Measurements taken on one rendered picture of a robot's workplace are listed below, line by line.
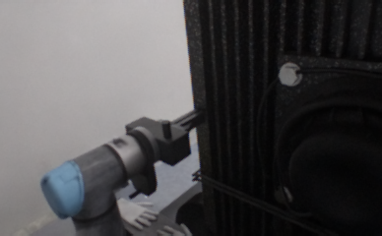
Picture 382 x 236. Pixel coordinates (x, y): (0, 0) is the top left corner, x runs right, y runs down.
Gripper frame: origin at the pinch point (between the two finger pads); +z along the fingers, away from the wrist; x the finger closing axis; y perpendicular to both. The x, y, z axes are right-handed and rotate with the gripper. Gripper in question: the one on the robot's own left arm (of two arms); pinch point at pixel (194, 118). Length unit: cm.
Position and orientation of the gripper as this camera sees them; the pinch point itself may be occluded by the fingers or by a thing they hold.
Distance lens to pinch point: 59.5
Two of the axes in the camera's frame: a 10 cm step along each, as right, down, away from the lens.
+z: 6.8, -3.7, 6.4
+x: -7.3, -2.2, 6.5
